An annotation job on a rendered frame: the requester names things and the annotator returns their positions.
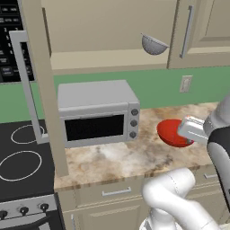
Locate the beige narrow drawer front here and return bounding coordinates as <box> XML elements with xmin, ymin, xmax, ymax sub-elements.
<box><xmin>190</xmin><ymin>164</ymin><xmax>223</xmax><ymax>193</ymax></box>

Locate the beige open cabinet door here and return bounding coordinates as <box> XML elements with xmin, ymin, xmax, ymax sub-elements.
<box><xmin>17</xmin><ymin>0</ymin><xmax>70</xmax><ymax>178</ymax></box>

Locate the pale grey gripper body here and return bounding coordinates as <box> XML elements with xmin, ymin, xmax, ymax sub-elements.
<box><xmin>176</xmin><ymin>114</ymin><xmax>209</xmax><ymax>146</ymax></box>

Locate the beige base cabinet door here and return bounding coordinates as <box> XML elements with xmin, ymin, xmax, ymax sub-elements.
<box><xmin>62</xmin><ymin>204</ymin><xmax>151</xmax><ymax>230</ymax></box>

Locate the black hob stove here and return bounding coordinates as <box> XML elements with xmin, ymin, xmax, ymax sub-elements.
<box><xmin>0</xmin><ymin>119</ymin><xmax>66</xmax><ymax>230</ymax></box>

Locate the grey base door handle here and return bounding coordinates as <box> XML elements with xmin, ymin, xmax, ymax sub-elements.
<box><xmin>69</xmin><ymin>213</ymin><xmax>77</xmax><ymax>230</ymax></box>

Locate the silver toaster oven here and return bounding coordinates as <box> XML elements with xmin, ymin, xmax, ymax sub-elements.
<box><xmin>56</xmin><ymin>79</ymin><xmax>141</xmax><ymax>149</ymax></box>

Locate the grey mesh tea strainer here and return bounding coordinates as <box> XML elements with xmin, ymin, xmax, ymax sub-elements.
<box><xmin>140</xmin><ymin>32</ymin><xmax>171</xmax><ymax>57</ymax></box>

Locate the red bowl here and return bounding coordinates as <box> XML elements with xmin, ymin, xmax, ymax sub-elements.
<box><xmin>156</xmin><ymin>119</ymin><xmax>195</xmax><ymax>148</ymax></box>

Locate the grey narrow drawer handle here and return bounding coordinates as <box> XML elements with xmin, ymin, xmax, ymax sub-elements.
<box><xmin>203</xmin><ymin>172</ymin><xmax>218</xmax><ymax>181</ymax></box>

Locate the beige wall cabinet carcass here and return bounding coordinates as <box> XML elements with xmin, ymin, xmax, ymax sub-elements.
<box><xmin>40</xmin><ymin>0</ymin><xmax>178</xmax><ymax>76</ymax></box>

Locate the grey wide drawer handle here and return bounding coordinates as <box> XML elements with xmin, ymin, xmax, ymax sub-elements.
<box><xmin>101</xmin><ymin>186</ymin><xmax>133</xmax><ymax>198</ymax></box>

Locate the white wall outlet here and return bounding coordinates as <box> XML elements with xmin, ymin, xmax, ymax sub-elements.
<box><xmin>179</xmin><ymin>75</ymin><xmax>193</xmax><ymax>94</ymax></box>

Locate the black microwave oven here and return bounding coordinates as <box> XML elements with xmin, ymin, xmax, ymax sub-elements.
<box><xmin>0</xmin><ymin>0</ymin><xmax>36</xmax><ymax>85</ymax></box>

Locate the beige wide drawer front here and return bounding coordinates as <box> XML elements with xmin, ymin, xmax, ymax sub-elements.
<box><xmin>74</xmin><ymin>175</ymin><xmax>146</xmax><ymax>208</ymax></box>

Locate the grey open door handle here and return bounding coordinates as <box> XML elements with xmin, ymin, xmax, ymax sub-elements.
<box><xmin>8</xmin><ymin>30</ymin><xmax>50</xmax><ymax>146</ymax></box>

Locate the grey closed door handle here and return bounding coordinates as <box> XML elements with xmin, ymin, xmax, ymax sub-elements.
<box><xmin>178</xmin><ymin>4</ymin><xmax>195</xmax><ymax>59</ymax></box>

